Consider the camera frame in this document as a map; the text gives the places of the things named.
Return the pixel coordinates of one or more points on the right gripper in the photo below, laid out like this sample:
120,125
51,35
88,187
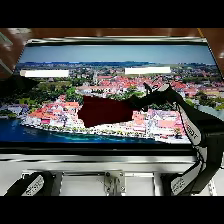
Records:
139,101

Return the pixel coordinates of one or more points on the red T-shirt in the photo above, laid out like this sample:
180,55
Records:
103,111

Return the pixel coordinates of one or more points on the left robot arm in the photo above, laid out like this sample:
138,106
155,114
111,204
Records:
30,185

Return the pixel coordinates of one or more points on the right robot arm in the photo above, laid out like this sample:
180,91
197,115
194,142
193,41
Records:
196,133

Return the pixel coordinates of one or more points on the silver frame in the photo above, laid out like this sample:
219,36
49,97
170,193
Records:
83,166

